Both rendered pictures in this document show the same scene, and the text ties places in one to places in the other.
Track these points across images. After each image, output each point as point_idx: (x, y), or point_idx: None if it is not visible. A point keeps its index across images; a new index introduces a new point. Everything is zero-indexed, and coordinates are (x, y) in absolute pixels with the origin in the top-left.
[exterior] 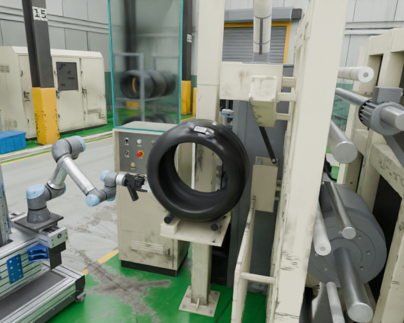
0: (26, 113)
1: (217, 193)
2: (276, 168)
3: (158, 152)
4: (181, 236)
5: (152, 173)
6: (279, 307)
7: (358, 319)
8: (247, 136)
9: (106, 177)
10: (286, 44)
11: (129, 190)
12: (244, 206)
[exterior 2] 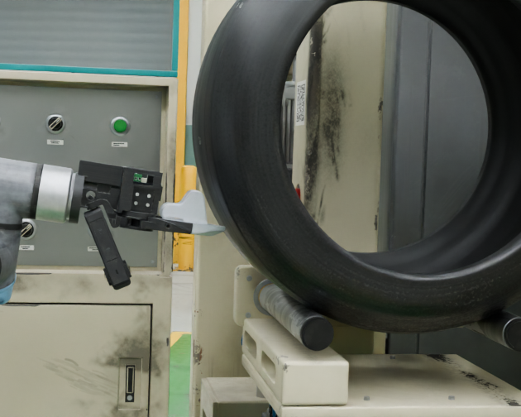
0: None
1: (427, 248)
2: None
3: (291, 16)
4: (378, 405)
5: (261, 117)
6: None
7: None
8: (437, 74)
9: None
10: (181, 17)
11: (102, 237)
12: (431, 348)
